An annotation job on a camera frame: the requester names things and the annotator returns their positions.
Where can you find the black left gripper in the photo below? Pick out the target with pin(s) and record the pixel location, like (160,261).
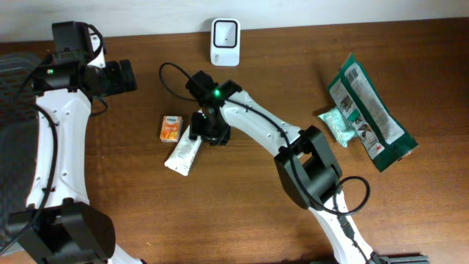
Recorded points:
(124,83)

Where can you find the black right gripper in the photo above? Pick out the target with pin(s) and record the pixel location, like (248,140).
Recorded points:
(214,136)

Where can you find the small orange tissue pack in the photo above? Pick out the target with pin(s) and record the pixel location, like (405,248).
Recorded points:
(171,129)

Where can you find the white tube gold cap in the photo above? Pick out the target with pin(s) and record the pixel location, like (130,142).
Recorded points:
(184,153)

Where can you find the mint green wipes pack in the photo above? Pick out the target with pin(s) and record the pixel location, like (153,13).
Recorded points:
(339,126)

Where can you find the green white 3M package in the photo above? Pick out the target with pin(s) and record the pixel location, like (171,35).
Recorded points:
(385,140)

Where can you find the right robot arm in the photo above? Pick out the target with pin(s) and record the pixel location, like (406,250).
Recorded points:
(307,167)

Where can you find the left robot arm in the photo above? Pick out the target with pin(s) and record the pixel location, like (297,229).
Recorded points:
(58,225)

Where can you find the white barcode scanner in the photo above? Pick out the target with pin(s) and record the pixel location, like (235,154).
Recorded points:
(225,42)

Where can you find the grey plastic basket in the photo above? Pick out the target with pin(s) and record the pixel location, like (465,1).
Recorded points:
(18,137)

